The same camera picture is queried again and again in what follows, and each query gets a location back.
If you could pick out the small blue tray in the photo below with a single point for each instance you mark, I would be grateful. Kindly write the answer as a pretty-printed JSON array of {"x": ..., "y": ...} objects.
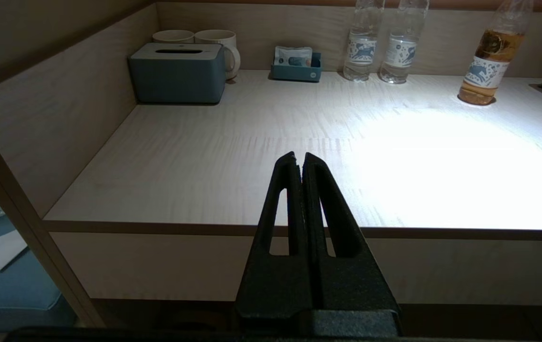
[{"x": 297, "y": 73}]

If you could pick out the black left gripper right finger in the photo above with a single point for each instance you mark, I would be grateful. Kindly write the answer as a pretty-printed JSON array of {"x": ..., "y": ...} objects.
[{"x": 351, "y": 280}]

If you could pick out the clear water bottle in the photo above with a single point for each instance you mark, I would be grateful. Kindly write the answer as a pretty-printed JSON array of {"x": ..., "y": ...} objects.
[
  {"x": 401, "y": 54},
  {"x": 362, "y": 52}
]

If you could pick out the grey-blue tissue box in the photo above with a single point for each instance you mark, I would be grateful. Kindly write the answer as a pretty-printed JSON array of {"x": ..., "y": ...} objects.
[{"x": 175, "y": 76}]

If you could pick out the amber tea bottle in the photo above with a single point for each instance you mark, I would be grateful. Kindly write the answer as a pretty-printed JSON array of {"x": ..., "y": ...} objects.
[{"x": 484, "y": 71}]

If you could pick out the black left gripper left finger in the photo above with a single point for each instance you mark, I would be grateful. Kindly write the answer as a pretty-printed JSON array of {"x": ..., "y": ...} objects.
[{"x": 275, "y": 285}]

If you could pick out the white sachet packet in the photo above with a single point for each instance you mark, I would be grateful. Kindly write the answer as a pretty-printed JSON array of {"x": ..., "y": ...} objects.
[{"x": 292, "y": 55}]

